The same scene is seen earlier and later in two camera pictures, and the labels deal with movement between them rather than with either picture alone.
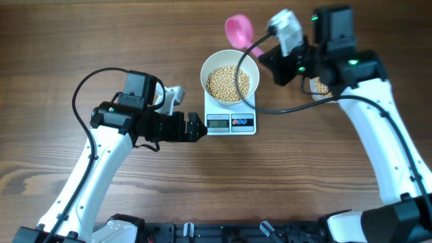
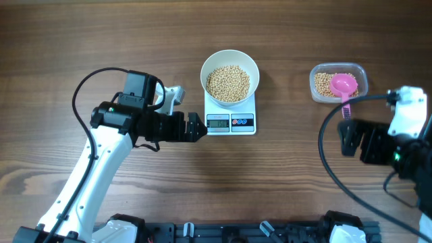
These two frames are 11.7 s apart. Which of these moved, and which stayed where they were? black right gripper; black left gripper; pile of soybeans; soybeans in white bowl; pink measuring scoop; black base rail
Moved: pink measuring scoop; black right gripper
Stayed: soybeans in white bowl; black left gripper; black base rail; pile of soybeans
